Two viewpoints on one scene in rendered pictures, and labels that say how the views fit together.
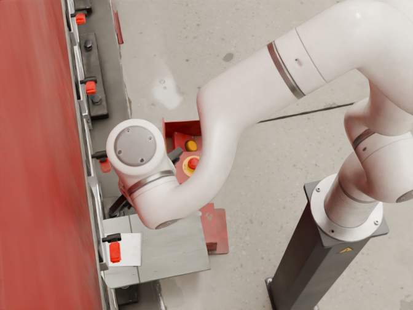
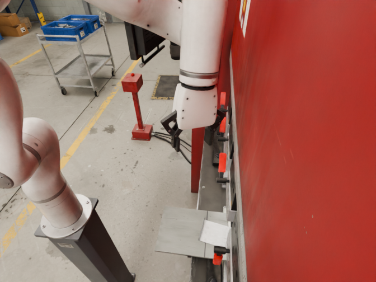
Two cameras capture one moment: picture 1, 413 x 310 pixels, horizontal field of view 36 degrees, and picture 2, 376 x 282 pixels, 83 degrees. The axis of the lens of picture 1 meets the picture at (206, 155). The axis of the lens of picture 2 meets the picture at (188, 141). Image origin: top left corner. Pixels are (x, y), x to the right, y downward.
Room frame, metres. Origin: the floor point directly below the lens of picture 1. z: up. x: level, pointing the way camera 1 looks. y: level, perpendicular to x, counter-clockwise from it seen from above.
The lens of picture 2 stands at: (0.84, 0.24, 1.80)
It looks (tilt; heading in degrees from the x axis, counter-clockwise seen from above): 42 degrees down; 201
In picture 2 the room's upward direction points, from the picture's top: straight up
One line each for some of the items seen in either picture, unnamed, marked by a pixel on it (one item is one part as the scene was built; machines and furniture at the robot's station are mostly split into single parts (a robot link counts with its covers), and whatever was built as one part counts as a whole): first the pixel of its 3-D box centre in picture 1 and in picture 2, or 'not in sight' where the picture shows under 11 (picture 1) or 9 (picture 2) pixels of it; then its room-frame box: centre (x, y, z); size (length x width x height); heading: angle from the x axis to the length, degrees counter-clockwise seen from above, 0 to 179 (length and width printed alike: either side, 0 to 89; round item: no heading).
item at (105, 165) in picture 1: (101, 162); (220, 256); (0.61, 0.24, 1.20); 0.04 x 0.02 x 0.10; 104
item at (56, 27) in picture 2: not in sight; (66, 31); (-1.65, -2.63, 0.92); 0.50 x 0.36 x 0.18; 106
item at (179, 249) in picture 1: (153, 245); (193, 231); (0.48, 0.12, 1.00); 0.26 x 0.18 x 0.01; 104
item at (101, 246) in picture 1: (80, 231); (243, 189); (0.42, 0.26, 1.26); 0.15 x 0.09 x 0.17; 14
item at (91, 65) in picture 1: (93, 75); not in sight; (1.05, 0.36, 0.89); 0.30 x 0.05 x 0.03; 14
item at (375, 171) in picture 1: (383, 170); (36, 157); (0.58, -0.39, 1.30); 0.19 x 0.12 x 0.24; 23
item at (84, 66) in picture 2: not in sight; (82, 57); (-1.82, -2.66, 0.47); 0.90 x 0.66 x 0.95; 16
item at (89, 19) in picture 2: not in sight; (81, 23); (-2.06, -2.72, 0.92); 0.50 x 0.36 x 0.18; 106
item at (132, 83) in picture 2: not in sight; (137, 108); (-0.91, -1.08, 0.41); 0.25 x 0.20 x 0.83; 104
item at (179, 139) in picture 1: (190, 157); not in sight; (0.85, 0.05, 0.75); 0.20 x 0.16 x 0.18; 7
